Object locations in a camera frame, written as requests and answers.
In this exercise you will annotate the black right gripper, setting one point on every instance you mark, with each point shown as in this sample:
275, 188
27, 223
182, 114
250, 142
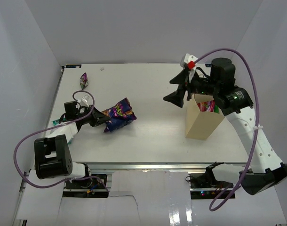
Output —
177, 97

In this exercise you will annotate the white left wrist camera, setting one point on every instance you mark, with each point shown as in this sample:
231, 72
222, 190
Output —
84, 101

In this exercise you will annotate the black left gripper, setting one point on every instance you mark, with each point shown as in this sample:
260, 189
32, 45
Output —
98, 118

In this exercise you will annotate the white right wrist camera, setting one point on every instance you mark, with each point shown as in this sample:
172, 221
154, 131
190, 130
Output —
189, 61

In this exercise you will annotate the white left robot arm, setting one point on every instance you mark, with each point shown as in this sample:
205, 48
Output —
52, 154

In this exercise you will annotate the left black XDOF label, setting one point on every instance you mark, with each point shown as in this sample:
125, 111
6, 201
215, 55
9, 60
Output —
73, 66

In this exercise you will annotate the dark blue purple snack bag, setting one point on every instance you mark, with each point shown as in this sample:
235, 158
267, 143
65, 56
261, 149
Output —
120, 115

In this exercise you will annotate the small purple candy packet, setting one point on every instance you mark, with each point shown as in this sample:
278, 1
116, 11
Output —
84, 81

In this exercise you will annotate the pink Fox's candy bag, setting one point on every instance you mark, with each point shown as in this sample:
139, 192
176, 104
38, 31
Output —
208, 106

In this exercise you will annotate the brown paper bag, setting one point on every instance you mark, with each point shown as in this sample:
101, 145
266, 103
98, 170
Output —
200, 125

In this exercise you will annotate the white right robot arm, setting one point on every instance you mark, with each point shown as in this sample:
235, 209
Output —
264, 167

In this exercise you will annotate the green Fox's candy bag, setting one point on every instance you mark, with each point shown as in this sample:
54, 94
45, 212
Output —
216, 109

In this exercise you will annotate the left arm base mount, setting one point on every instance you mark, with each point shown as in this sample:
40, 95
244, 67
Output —
90, 188

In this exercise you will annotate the teal white snack packet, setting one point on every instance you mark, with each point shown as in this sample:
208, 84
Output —
56, 122

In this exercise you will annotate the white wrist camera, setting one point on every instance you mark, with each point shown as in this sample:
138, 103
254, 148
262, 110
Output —
84, 101
189, 61

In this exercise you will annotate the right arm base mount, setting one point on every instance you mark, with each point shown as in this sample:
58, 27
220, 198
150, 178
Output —
202, 189

